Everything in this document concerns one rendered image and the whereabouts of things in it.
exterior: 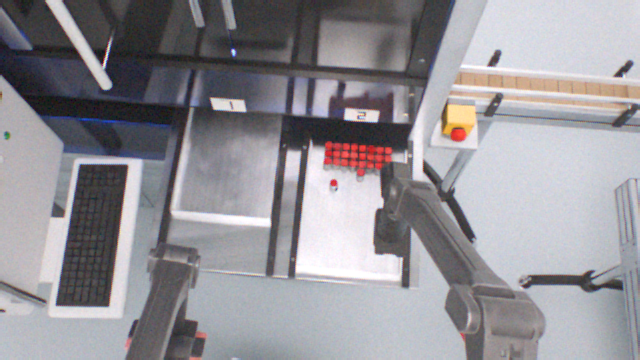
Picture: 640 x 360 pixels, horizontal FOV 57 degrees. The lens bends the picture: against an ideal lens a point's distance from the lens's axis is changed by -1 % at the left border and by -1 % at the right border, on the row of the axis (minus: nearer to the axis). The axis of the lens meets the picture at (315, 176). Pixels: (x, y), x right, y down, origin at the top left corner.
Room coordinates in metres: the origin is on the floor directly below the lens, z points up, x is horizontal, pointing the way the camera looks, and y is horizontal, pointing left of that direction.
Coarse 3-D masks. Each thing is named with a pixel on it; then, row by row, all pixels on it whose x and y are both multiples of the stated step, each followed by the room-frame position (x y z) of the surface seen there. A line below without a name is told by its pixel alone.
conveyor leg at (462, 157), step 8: (480, 120) 0.82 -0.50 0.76; (488, 120) 0.81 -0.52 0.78; (480, 128) 0.82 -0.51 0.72; (488, 128) 0.82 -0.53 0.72; (480, 136) 0.81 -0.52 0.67; (464, 152) 0.82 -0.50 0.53; (472, 152) 0.81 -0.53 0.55; (456, 160) 0.83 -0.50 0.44; (464, 160) 0.81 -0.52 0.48; (456, 168) 0.82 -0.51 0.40; (464, 168) 0.82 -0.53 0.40; (448, 176) 0.83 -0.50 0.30; (456, 176) 0.81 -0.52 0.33; (448, 184) 0.82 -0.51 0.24; (448, 192) 0.81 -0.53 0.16
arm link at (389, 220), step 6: (384, 210) 0.36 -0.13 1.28; (384, 216) 0.36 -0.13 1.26; (390, 216) 0.35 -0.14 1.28; (396, 216) 0.35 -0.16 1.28; (384, 222) 0.35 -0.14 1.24; (390, 222) 0.34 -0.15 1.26; (396, 222) 0.34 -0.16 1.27; (402, 222) 0.34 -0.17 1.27; (390, 228) 0.34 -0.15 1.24; (396, 228) 0.34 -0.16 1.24; (402, 228) 0.34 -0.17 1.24
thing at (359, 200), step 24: (312, 168) 0.61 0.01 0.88; (312, 192) 0.55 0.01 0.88; (336, 192) 0.55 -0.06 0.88; (360, 192) 0.55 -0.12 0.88; (312, 216) 0.48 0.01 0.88; (336, 216) 0.48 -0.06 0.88; (360, 216) 0.48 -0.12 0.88; (312, 240) 0.41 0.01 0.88; (336, 240) 0.41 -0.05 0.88; (360, 240) 0.41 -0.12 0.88; (312, 264) 0.35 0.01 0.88; (336, 264) 0.35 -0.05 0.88; (360, 264) 0.35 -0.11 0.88; (384, 264) 0.35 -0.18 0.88
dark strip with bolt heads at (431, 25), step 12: (432, 0) 0.70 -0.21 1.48; (444, 0) 0.70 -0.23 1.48; (432, 12) 0.70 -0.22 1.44; (444, 12) 0.70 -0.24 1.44; (420, 24) 0.70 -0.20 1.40; (432, 24) 0.70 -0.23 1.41; (420, 36) 0.70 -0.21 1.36; (432, 36) 0.70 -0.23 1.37; (420, 48) 0.70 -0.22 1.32; (432, 48) 0.70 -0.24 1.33; (420, 60) 0.69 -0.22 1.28; (408, 72) 0.70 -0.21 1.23; (420, 72) 0.70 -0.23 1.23
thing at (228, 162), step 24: (192, 120) 0.76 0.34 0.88; (216, 120) 0.76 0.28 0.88; (240, 120) 0.76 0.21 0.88; (264, 120) 0.76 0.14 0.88; (192, 144) 0.69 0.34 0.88; (216, 144) 0.69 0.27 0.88; (240, 144) 0.69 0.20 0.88; (264, 144) 0.69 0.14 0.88; (192, 168) 0.61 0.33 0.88; (216, 168) 0.61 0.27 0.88; (240, 168) 0.61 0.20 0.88; (264, 168) 0.61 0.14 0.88; (192, 192) 0.55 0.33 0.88; (216, 192) 0.55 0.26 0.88; (240, 192) 0.55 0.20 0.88; (264, 192) 0.55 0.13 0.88; (216, 216) 0.47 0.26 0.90; (240, 216) 0.47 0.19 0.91; (264, 216) 0.48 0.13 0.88
